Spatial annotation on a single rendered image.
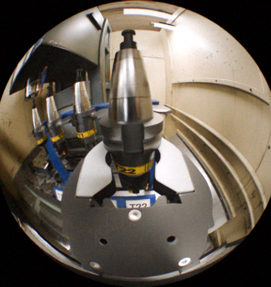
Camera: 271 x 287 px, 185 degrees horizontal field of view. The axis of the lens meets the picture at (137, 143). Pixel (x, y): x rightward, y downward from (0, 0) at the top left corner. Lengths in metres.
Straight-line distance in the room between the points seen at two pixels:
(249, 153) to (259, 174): 0.11
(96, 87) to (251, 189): 1.15
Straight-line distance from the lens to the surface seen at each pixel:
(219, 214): 0.56
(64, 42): 0.51
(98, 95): 0.86
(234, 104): 0.47
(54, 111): 0.28
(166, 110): 0.18
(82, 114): 0.20
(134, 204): 0.33
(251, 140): 0.43
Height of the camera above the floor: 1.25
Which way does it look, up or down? 31 degrees down
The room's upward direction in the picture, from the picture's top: 3 degrees counter-clockwise
